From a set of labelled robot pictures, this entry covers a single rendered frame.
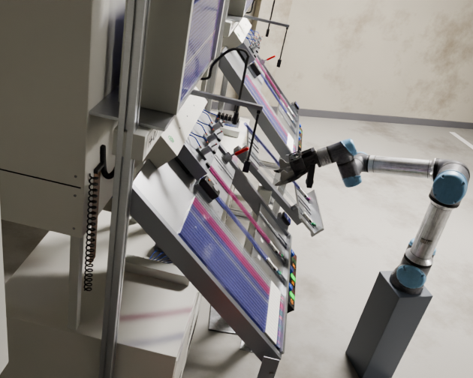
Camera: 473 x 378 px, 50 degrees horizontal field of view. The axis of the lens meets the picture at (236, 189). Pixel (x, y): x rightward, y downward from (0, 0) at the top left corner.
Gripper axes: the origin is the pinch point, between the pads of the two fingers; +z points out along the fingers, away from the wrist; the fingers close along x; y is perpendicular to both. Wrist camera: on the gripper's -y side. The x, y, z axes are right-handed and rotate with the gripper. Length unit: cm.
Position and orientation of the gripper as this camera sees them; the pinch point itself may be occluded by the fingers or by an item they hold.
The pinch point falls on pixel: (275, 178)
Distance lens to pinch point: 215.4
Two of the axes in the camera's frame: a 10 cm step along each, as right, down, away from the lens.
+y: -4.0, -8.0, -4.5
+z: -9.2, 3.3, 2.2
